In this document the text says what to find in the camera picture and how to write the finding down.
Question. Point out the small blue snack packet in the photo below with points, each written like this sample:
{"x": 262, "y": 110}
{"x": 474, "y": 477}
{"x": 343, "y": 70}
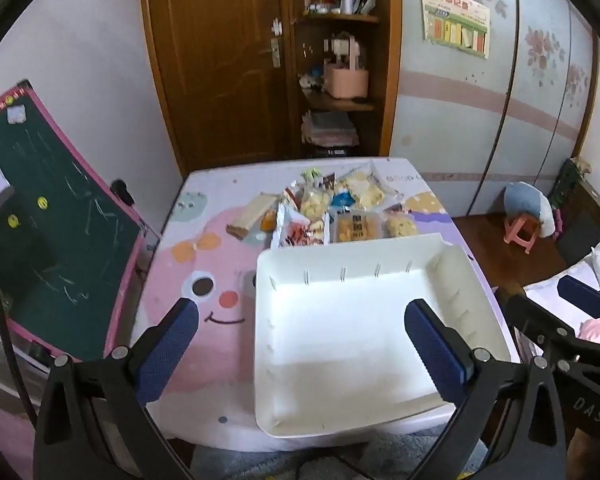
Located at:
{"x": 342, "y": 200}

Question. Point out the white plastic tray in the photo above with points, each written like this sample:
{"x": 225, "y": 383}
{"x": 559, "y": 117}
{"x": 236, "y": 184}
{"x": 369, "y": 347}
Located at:
{"x": 340, "y": 340}

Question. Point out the black box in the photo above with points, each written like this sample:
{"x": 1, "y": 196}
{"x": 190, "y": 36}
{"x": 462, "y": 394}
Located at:
{"x": 330, "y": 151}

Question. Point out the clear packet of yellow biscuits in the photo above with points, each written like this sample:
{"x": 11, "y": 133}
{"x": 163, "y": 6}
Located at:
{"x": 360, "y": 187}

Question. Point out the blue plush toy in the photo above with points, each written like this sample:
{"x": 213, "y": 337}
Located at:
{"x": 522, "y": 197}

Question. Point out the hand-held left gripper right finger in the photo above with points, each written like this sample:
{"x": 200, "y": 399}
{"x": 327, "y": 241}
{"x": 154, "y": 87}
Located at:
{"x": 437, "y": 355}

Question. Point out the clear packet of yellow puffs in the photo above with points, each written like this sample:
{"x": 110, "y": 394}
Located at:
{"x": 400, "y": 224}

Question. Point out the cartoon printed table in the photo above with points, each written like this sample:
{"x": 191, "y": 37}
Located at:
{"x": 205, "y": 240}

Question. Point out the grey white bag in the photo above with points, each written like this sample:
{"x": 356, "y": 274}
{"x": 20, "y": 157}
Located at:
{"x": 365, "y": 1}

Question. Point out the pink framed chalkboard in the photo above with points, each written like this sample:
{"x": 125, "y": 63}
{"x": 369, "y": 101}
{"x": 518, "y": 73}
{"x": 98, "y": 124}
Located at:
{"x": 55, "y": 240}

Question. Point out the white orange oat bar packet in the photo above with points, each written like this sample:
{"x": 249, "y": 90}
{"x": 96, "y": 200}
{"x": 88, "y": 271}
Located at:
{"x": 252, "y": 214}

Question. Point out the floral sliding wardrobe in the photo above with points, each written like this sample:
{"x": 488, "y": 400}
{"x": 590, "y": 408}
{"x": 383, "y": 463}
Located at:
{"x": 480, "y": 125}

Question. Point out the green topped snack packet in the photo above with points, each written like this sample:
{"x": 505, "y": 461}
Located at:
{"x": 310, "y": 176}

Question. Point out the dark wooden cabinet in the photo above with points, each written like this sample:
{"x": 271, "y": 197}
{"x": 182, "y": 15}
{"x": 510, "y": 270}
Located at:
{"x": 580, "y": 215}

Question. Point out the brown wooden door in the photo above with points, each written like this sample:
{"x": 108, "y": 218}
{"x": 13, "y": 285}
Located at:
{"x": 215, "y": 60}

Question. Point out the wall poster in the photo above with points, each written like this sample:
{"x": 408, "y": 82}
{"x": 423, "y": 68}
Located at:
{"x": 455, "y": 25}

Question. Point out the orange red pieces snack packet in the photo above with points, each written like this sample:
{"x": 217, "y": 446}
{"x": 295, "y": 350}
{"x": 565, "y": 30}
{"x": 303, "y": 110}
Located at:
{"x": 291, "y": 196}

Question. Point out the grey rug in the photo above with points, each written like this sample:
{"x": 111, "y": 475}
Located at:
{"x": 280, "y": 460}

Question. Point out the pink plastic stool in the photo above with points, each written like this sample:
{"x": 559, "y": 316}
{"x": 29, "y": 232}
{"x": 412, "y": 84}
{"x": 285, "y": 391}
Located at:
{"x": 520, "y": 227}

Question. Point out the small plush toy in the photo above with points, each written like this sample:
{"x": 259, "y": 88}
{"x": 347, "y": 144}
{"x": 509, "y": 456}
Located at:
{"x": 311, "y": 80}

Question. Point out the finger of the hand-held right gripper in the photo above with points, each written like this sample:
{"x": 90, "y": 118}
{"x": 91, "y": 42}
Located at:
{"x": 580, "y": 292}
{"x": 535, "y": 317}

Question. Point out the stack of folded cloths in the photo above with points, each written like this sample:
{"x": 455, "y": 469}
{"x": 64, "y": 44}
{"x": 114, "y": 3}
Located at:
{"x": 330, "y": 130}

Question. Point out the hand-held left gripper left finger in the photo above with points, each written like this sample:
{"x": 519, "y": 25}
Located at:
{"x": 172, "y": 345}

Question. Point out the white chalkboard eraser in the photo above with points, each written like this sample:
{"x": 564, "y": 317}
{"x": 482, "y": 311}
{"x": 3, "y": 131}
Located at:
{"x": 15, "y": 114}

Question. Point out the clear packet of yellow popcorn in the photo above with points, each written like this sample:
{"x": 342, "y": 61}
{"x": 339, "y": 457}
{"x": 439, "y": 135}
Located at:
{"x": 314, "y": 205}

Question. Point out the small shelf toys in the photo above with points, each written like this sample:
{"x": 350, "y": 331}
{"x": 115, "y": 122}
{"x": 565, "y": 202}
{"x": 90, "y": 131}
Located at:
{"x": 322, "y": 4}

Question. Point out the black clip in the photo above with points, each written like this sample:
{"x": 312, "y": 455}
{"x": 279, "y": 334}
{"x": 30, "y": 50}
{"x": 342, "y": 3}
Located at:
{"x": 122, "y": 191}

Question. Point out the white flower hook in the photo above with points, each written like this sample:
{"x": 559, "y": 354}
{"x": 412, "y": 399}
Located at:
{"x": 277, "y": 26}

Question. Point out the pink basket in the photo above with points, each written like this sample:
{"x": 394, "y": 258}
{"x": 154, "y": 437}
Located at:
{"x": 345, "y": 82}

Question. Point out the brown wooden shelf unit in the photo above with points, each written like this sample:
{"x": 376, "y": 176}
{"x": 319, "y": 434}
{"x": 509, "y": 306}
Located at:
{"x": 390, "y": 85}

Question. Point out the yellow smiley magnet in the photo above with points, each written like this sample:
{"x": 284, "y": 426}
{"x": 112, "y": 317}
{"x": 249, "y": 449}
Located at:
{"x": 42, "y": 201}
{"x": 12, "y": 220}

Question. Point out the small orange snack packet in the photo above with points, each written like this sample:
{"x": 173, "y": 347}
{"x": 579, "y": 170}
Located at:
{"x": 267, "y": 220}

